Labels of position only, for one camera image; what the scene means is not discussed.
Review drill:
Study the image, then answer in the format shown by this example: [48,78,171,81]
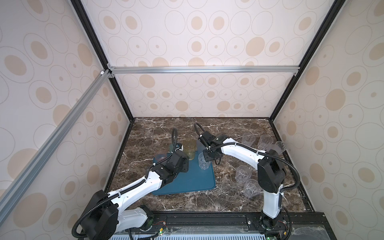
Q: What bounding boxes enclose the yellow plastic cup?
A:
[183,138,197,161]

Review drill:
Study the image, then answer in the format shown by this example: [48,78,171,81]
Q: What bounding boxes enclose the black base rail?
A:
[113,211,337,240]

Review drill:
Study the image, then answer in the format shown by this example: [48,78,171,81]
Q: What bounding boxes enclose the black frame post right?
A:
[269,0,347,123]

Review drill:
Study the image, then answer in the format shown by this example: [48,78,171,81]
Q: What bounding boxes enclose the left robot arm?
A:
[72,128,189,240]

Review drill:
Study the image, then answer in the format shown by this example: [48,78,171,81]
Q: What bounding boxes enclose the blue textured plastic cup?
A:
[196,140,207,155]

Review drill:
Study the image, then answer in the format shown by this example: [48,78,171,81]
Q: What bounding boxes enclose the clear faceted cup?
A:
[241,133,256,147]
[198,153,212,170]

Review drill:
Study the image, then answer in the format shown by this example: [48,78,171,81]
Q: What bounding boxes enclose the frosted white plastic cup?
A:
[266,144,281,155]

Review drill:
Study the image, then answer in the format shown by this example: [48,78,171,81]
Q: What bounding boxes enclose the clear cup behind gripper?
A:
[258,135,274,151]

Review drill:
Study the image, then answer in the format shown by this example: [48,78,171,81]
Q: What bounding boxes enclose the black frame post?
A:
[269,0,347,123]
[70,0,135,122]

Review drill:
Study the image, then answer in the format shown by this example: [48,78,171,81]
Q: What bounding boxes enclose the black frame post left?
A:
[70,0,135,122]

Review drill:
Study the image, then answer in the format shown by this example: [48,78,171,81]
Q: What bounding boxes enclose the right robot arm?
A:
[194,123,301,231]

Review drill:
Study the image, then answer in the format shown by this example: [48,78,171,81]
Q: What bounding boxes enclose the pink plastic cup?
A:
[154,154,168,164]

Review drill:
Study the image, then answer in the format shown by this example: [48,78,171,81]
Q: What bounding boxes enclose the horizontal aluminium rail back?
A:
[110,65,300,75]

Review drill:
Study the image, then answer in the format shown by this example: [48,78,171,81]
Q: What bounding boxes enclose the teal plastic tray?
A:
[152,152,216,196]

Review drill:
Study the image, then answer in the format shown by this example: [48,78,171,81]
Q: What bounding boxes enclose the clear faceted cup back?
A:
[241,133,256,147]

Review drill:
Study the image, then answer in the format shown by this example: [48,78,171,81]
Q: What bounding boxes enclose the diagonal aluminium rail left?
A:
[1,69,111,225]

